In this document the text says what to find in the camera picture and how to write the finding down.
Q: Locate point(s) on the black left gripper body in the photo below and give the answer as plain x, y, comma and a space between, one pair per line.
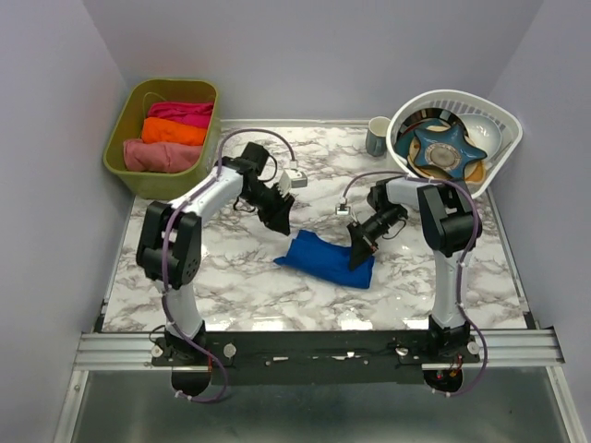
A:
268, 199

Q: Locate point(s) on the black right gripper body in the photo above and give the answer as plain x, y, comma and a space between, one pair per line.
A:
370, 236

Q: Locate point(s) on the blue t shirt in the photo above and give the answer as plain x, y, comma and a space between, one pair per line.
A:
310, 254

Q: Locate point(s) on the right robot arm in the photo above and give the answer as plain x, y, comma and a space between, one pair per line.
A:
450, 226

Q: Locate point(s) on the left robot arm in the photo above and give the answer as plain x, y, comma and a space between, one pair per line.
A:
170, 246

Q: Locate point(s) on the teal plate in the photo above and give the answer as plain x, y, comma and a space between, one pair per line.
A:
403, 143

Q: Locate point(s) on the grey white mug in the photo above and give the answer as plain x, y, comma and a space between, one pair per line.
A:
376, 145

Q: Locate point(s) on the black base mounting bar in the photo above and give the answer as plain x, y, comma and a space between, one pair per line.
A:
316, 357

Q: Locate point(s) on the magenta rolled t shirt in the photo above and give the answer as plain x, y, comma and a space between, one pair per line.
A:
185, 113

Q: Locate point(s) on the pink rolled t shirt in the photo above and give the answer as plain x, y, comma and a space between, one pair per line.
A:
159, 157

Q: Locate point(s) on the blue star shaped dish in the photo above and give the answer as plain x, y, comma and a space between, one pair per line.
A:
448, 147

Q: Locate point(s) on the olive green plastic bin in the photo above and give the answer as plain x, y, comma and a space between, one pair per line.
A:
130, 122

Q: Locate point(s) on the white plastic dish basket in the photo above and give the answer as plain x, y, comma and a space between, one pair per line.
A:
444, 105

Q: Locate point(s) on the orange rolled t shirt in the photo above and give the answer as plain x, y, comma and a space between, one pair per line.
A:
160, 130

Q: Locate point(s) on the white bowl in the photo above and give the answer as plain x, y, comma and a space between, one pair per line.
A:
484, 132

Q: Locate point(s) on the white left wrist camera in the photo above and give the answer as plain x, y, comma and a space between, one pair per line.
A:
291, 179

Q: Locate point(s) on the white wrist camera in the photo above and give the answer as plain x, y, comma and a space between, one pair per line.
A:
343, 209
291, 179

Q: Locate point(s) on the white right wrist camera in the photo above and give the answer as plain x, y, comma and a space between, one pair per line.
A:
343, 209

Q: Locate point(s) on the aluminium rail frame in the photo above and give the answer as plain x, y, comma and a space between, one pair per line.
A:
497, 348

